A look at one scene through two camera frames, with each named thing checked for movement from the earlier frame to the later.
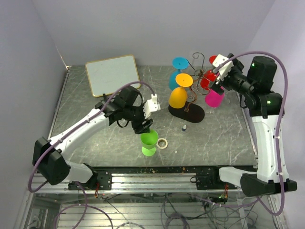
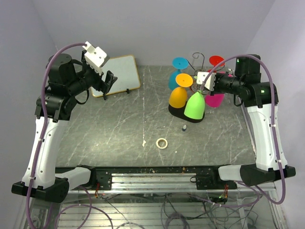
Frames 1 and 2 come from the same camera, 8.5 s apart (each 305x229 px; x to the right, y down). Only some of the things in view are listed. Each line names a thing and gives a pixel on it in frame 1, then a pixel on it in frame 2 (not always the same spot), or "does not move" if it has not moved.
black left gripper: x=138 y=127 -> x=105 y=87
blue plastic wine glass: x=179 y=63 does not move
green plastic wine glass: x=149 y=141 -> x=195 y=107
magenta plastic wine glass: x=214 y=99 does not move
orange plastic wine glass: x=177 y=96 does not move
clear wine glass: x=197 y=62 does not move
